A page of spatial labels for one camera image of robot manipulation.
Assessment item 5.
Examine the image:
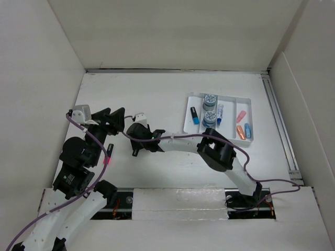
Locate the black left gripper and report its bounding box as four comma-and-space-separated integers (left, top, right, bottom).
86, 106, 125, 165

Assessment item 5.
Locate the black highlighter with barcode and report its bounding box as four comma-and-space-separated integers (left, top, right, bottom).
132, 150, 139, 157

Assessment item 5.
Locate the black highlighter blue cap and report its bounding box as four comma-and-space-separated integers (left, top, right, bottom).
190, 107, 199, 125

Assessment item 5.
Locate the small blue cleaning gel jar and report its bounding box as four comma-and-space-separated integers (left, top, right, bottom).
202, 111, 217, 128

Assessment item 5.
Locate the large blue cleaning gel jar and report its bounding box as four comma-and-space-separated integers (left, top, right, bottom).
203, 94, 217, 111

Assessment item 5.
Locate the blue spray pen bottle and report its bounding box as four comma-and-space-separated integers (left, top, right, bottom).
217, 104, 224, 126

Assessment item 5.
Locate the pink eraser capsule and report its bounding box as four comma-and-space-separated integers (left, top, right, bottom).
236, 110, 247, 124

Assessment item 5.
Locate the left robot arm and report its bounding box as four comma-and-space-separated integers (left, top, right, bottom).
7, 105, 125, 250

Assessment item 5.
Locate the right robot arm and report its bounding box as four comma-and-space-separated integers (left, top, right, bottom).
126, 123, 262, 208

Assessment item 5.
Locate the black highlighter pink cap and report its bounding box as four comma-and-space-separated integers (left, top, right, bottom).
104, 144, 114, 165

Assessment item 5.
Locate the white foam block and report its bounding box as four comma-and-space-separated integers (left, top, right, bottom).
132, 188, 228, 221

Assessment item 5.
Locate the white plastic organizer tray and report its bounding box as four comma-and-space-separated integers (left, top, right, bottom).
183, 93, 253, 147

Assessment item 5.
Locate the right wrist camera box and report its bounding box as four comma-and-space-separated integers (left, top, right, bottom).
133, 112, 147, 127

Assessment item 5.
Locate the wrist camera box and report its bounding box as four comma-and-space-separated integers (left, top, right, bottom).
133, 112, 147, 127
71, 105, 92, 123

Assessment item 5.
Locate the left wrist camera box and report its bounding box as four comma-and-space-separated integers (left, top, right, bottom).
71, 105, 92, 123

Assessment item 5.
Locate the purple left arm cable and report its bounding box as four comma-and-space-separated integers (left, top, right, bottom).
4, 111, 112, 251

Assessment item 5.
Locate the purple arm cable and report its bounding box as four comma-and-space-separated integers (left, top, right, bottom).
4, 111, 112, 251
119, 115, 302, 212

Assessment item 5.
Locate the aluminium rail at back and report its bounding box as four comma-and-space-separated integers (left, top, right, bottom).
86, 69, 269, 75

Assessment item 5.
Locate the aluminium rail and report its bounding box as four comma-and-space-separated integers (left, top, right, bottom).
86, 69, 269, 75
261, 72, 305, 186

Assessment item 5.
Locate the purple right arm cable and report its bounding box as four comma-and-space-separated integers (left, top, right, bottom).
119, 115, 302, 212

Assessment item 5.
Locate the aluminium rail right side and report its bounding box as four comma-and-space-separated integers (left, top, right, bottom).
261, 72, 305, 186

